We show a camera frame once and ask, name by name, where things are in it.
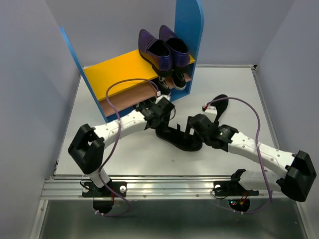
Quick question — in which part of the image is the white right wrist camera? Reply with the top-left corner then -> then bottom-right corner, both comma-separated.
202,105 -> 218,122

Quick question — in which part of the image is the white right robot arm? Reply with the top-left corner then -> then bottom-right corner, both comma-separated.
187,114 -> 317,202

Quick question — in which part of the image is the purple loafer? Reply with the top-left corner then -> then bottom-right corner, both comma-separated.
159,25 -> 190,74
138,29 -> 173,77

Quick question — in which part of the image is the pink middle shelf board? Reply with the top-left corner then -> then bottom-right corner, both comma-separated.
99,73 -> 191,117

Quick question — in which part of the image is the yellow top shelf board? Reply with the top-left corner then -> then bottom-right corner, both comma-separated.
83,49 -> 196,102

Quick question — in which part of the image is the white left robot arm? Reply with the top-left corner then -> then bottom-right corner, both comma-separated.
68,95 -> 174,196

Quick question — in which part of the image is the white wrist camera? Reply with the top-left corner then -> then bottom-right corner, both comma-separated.
155,95 -> 171,104
202,105 -> 218,122

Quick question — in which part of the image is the black sneaker orange sole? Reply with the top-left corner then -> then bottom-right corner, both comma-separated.
156,77 -> 170,96

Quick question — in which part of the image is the blue shoe shelf frame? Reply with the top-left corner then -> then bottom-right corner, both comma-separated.
60,0 -> 204,122

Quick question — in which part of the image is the aluminium mounting rail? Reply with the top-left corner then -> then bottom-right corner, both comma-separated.
41,175 -> 304,200

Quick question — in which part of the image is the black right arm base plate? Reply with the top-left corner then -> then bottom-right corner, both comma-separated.
212,181 -> 259,197

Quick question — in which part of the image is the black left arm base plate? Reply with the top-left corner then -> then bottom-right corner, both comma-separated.
80,181 -> 127,198

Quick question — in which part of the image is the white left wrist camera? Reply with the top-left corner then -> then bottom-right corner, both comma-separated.
155,95 -> 171,104

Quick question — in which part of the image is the all-black lace sneaker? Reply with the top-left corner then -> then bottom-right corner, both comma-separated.
156,124 -> 202,152

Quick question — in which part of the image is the black white-laced sneaker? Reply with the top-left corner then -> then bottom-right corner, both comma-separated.
171,71 -> 186,91

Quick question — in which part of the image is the all-black slip-on shoe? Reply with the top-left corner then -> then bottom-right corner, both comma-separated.
210,94 -> 229,121

